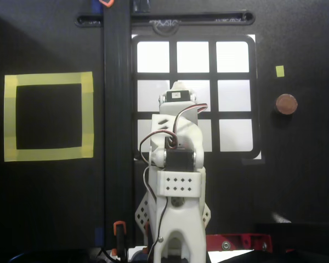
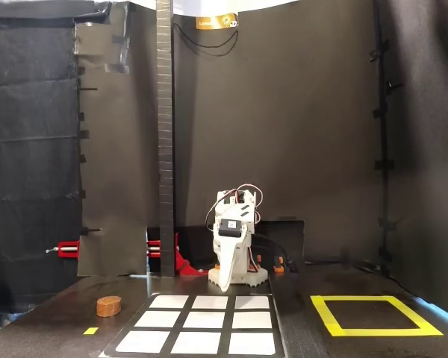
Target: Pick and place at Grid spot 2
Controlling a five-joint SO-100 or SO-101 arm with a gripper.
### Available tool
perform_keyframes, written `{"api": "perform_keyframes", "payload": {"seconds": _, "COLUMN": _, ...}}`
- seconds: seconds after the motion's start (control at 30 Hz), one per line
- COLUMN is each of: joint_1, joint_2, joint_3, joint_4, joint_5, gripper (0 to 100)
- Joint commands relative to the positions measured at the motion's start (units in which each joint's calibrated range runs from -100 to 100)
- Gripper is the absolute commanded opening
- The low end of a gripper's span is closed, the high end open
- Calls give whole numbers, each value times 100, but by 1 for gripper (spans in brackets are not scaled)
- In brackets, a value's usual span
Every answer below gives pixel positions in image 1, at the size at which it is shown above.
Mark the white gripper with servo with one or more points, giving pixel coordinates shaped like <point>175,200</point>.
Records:
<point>177,107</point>

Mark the brown cylindrical puck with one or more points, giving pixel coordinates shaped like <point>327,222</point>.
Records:
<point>286,103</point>

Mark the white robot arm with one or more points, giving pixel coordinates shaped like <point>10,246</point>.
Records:
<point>181,219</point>

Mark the white grid sheet black lines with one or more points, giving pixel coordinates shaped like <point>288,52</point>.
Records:
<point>230,60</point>

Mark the black flat beam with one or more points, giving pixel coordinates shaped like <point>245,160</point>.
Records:
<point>118,109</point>

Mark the black slotted bar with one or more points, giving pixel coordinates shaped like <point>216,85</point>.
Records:
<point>208,18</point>

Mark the small yellow tape marker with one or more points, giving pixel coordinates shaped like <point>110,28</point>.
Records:
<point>279,71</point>

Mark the orange clip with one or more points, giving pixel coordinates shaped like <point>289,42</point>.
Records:
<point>107,2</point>

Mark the blue tape piece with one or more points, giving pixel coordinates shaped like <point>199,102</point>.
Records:
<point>99,235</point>
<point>96,5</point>

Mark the yellow tape square outline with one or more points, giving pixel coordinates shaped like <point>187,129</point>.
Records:
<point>49,79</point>

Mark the orange black clamp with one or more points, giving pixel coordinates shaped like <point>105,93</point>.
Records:
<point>147,227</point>
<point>119,233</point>

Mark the red plastic bracket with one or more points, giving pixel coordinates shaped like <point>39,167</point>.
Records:
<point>238,241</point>

